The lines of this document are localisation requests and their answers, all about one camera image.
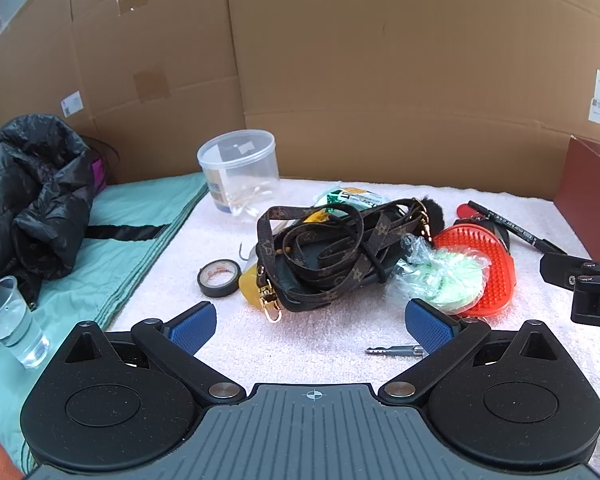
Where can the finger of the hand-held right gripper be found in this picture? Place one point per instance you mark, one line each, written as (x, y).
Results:
(560, 270)

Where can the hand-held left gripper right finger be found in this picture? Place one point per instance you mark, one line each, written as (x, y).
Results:
(430, 330)

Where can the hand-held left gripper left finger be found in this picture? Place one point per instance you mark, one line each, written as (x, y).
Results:
(195, 327)

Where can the orange silicone brush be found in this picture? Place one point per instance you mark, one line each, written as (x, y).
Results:
(500, 270)

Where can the brown box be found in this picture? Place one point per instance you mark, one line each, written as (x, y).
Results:
(585, 185)

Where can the clear round plastic container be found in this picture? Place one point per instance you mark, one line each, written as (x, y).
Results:
(240, 160)

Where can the metal drill bit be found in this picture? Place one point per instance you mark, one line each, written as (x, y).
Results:
(395, 350)

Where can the pale green wrapped sponge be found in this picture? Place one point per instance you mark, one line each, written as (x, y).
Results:
(445, 280)

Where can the black electrical tape roll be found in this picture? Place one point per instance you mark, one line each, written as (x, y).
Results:
(219, 280)

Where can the black marker pen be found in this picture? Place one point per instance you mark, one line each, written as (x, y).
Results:
(515, 230)

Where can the yellow plastic bottle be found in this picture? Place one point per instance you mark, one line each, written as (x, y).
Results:
(250, 285)

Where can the small metal hook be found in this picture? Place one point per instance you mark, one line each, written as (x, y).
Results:
(242, 252)

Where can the white fluffy towel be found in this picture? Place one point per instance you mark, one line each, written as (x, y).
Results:
(330, 325)

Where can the teal folded blanket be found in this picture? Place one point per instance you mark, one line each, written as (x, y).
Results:
(120, 260)

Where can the black fur pompom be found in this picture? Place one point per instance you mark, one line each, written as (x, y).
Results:
(435, 215)

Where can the black pouch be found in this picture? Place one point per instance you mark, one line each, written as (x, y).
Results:
(310, 262)

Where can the bunch of cotton swabs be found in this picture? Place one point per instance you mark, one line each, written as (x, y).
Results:
(250, 197)

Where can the green white packet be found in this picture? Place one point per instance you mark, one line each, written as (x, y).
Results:
(352, 196)

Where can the purple packet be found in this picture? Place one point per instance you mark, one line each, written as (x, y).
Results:
(99, 172)

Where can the clear plastic cup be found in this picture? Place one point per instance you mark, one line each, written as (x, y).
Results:
(12, 325)

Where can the black puffer jacket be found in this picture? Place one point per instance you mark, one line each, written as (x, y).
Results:
(35, 195)

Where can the large brown cardboard sheet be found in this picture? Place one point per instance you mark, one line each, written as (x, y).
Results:
(380, 85)

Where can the small white shipping label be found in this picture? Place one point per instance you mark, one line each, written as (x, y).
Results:
(72, 104)

